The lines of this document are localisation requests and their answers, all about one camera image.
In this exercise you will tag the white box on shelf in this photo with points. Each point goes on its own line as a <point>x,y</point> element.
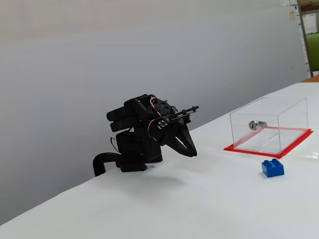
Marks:
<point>311,22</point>

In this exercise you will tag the black square wrist camera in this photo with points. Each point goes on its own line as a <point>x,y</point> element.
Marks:
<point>189,111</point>

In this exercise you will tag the black table clamp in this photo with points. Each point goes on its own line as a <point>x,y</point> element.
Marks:
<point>99,159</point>

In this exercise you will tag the green background object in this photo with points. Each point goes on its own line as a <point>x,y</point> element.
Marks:
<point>314,49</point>

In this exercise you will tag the silver cam lock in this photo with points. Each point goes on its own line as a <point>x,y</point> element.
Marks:
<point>255,125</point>

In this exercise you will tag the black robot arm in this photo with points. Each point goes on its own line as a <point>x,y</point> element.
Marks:
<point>139,149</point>

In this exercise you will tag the blue lego brick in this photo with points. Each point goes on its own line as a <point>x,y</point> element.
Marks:
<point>272,170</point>

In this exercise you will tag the transparent acrylic box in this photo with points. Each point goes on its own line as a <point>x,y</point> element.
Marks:
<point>286,112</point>

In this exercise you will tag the grey metal shelf frame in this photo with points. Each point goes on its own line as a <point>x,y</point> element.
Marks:
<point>304,37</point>

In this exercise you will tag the red tape frame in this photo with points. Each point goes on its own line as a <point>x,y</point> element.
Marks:
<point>249,150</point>

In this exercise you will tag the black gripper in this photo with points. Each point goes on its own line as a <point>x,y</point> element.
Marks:
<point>167,134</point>

